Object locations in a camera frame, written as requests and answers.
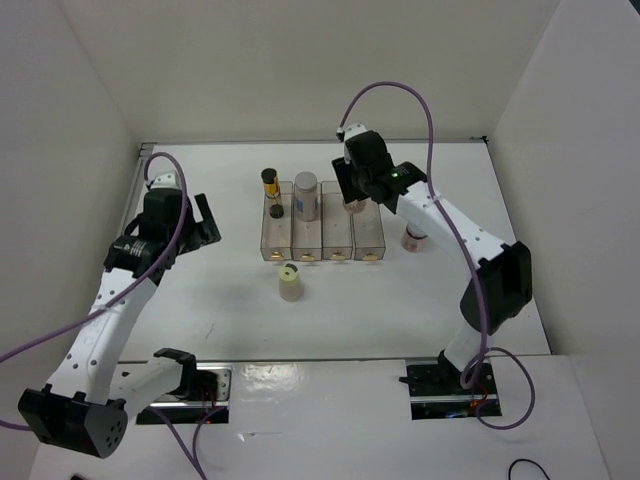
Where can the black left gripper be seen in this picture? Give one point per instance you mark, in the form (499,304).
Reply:
(190,217)

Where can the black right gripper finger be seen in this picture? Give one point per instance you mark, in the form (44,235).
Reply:
(204,208)
(208,232)

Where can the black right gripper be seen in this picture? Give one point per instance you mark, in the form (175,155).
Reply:
(343,169)

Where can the silver-capped blue-label shaker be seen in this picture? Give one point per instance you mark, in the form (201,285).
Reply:
(305,196)

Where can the gold-capped dark sauce bottle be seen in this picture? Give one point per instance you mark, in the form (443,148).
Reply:
(272,192)

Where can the white-lid red-logo spice jar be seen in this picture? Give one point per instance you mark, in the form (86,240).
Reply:
(413,239)

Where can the yellow-lid spice jar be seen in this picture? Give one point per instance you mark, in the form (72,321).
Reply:
(290,284)

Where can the pink-lid spice jar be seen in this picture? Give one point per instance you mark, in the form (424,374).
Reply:
(355,207)

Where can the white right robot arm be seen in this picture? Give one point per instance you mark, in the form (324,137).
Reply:
(404,305)

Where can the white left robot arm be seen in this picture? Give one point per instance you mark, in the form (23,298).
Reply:
(82,407)

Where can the clear bin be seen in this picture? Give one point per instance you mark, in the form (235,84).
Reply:
(307,236)
(368,234)
(337,241)
(276,234)

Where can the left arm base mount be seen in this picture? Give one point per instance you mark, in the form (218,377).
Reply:
(212,398)

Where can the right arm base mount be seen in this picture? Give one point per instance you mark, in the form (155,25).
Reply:
(433,398)

